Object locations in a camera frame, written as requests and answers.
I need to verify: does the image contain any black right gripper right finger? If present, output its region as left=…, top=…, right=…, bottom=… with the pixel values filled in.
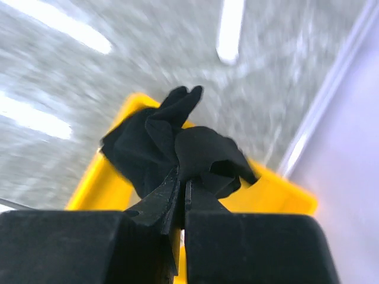
left=185, top=181, right=339, bottom=283

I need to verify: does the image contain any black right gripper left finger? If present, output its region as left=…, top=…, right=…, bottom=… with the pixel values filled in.
left=1, top=169, right=180, bottom=283

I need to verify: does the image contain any black underwear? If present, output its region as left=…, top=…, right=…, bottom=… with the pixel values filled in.
left=101, top=86, right=258, bottom=199

